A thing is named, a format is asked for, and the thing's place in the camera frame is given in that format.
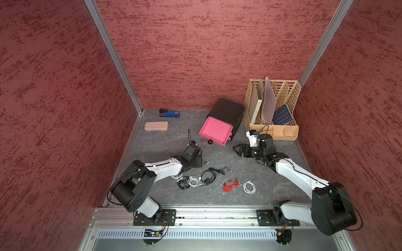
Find dark blue notebook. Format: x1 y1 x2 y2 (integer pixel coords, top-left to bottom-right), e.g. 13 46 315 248
272 105 293 125

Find aluminium mounting rail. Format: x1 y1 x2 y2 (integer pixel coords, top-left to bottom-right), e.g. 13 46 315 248
89 205 344 229

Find pink pencil case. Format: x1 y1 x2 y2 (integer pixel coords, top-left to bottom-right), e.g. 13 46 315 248
144 121 169 131

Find black earphones left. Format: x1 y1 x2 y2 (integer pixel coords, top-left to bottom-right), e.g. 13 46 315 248
177 176 191 190

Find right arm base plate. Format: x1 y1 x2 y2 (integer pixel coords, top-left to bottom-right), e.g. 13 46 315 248
256 209 300 227

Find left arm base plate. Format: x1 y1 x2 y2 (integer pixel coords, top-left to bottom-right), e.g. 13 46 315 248
133 209 177 227

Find translucent plastic folder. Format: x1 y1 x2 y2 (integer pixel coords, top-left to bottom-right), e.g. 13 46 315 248
261 76 276 124

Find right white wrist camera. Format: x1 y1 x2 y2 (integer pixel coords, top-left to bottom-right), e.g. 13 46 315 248
246 130 259 147

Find blue black stapler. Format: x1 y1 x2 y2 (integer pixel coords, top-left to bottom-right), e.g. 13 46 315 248
159 109 180 118

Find left aluminium corner post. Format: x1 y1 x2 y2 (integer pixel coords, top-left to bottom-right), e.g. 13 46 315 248
84 0 143 116

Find beige cardboard folder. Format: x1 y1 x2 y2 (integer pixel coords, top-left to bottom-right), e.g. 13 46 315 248
248 79 264 124

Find black pink drawer cabinet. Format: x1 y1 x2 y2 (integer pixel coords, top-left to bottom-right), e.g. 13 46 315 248
207 98 245 141

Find aluminium corner post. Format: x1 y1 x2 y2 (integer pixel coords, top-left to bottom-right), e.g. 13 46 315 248
298 0 354 88
84 0 143 116

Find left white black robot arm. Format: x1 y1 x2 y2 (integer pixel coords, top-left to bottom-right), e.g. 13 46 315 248
110 141 202 219

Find white perforated cable tray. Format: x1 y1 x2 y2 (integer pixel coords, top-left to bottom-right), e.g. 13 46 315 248
96 228 277 241

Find beige file organizer rack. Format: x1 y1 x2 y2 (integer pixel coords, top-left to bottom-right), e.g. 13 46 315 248
244 77 301 141

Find black earphones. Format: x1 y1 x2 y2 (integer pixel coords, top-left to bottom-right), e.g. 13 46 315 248
200 167 230 186
177 176 191 190

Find right aluminium corner post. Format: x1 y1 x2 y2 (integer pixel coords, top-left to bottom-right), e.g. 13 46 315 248
298 0 354 88

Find white earphones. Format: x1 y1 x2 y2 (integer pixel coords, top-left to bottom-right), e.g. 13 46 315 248
240 181 256 195
188 176 201 187
171 174 183 181

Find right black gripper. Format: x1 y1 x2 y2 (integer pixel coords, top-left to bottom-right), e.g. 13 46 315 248
232 144 265 160

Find black earphones right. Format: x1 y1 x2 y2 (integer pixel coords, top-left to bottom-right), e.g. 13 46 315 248
200 167 230 186

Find red earphones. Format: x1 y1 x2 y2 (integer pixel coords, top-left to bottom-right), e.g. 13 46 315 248
223 178 240 193

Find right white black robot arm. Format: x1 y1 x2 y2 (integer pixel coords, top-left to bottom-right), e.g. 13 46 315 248
232 134 363 236

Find pink top drawer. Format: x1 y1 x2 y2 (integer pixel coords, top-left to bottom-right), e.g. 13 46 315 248
199 117 233 146

